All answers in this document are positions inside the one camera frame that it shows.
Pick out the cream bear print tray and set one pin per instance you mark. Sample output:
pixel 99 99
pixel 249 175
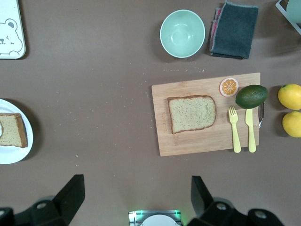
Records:
pixel 9 14

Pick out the dark grey folded cloth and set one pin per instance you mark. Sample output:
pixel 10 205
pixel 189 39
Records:
pixel 235 30

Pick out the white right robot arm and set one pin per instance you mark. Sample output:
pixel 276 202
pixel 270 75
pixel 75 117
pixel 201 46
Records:
pixel 157 221

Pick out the mint green cup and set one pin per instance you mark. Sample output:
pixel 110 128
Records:
pixel 294 10

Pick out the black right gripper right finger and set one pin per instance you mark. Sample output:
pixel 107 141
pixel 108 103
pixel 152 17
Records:
pixel 201 197

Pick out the yellow plastic knife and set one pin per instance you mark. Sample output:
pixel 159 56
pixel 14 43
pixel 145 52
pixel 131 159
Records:
pixel 251 134

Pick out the mint green bowl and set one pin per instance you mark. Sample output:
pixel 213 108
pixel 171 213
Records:
pixel 182 34

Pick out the yellow lemon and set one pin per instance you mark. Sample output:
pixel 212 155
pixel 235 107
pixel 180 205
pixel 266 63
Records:
pixel 290 96
pixel 292 124

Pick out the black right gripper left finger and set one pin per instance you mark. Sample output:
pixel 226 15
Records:
pixel 71 195

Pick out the plain bread slice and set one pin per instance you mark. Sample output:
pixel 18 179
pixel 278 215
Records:
pixel 191 114

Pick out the white round plate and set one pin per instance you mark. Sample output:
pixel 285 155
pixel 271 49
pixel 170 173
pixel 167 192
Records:
pixel 14 155

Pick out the yellow plastic fork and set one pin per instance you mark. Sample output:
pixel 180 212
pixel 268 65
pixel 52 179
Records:
pixel 235 134

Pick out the orange slice toy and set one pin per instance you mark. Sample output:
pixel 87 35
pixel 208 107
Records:
pixel 229 87

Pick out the green avocado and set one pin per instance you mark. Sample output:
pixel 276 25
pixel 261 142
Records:
pixel 251 96

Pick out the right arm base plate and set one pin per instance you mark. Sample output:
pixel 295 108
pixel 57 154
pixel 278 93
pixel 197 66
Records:
pixel 135 219

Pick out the wooden cutting board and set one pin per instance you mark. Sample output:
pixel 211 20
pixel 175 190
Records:
pixel 200 143

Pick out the bread slice under egg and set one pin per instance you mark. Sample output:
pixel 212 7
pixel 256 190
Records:
pixel 13 129

